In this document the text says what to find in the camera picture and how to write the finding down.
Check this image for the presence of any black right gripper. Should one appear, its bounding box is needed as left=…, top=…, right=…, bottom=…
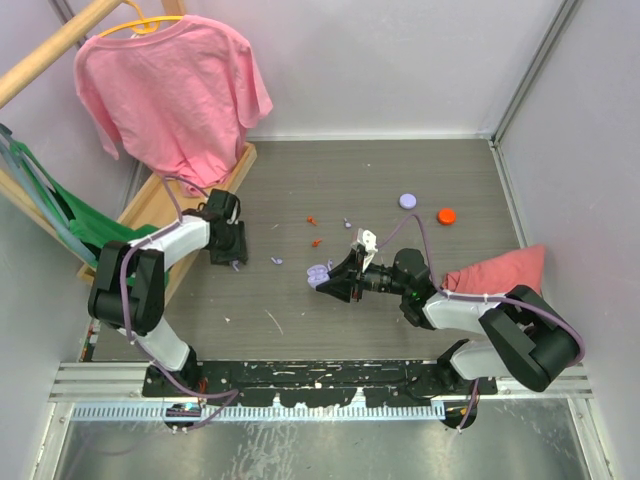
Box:
left=316, top=248, right=410, bottom=303

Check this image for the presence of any lilac earbud case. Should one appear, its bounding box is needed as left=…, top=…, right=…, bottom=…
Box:
left=307, top=264, right=330, bottom=289
left=398, top=193, right=417, bottom=210

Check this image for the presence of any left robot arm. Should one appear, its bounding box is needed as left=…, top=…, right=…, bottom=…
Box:
left=88, top=189, right=248, bottom=396

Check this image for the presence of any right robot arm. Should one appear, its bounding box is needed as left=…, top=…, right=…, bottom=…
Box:
left=307, top=246, right=581, bottom=394

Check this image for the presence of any orange earbud case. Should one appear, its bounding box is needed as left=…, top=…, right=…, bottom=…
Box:
left=437, top=208, right=457, bottom=225

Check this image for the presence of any wooden rack base tray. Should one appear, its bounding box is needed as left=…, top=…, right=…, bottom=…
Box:
left=76, top=140, right=258, bottom=309

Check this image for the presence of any green t-shirt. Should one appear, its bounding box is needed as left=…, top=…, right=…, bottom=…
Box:
left=20, top=142, right=157, bottom=268

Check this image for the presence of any salmon pink folded cloth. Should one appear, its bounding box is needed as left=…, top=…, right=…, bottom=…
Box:
left=440, top=244, right=546, bottom=295

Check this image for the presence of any pink t-shirt on hanger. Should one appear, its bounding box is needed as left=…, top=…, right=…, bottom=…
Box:
left=74, top=15, right=273, bottom=196

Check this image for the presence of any yellow clothes hanger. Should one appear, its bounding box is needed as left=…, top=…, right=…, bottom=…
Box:
left=98, top=0, right=187, bottom=37

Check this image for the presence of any grey-blue clothes hanger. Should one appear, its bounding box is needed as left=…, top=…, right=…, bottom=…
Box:
left=1, top=124, right=96, bottom=264

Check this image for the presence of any wooden hanging rod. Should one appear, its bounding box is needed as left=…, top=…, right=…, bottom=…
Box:
left=1, top=0, right=121, bottom=107

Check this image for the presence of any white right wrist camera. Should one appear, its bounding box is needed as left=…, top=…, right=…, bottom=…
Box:
left=352, top=228, right=378, bottom=271

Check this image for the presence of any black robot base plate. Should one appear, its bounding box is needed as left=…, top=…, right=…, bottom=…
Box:
left=142, top=358, right=499, bottom=409

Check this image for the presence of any grey slotted cable duct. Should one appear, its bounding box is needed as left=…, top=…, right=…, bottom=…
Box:
left=70, top=401, right=446, bottom=422

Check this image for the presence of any aluminium corner frame post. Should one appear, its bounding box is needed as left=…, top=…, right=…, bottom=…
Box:
left=490, top=0, right=582, bottom=147

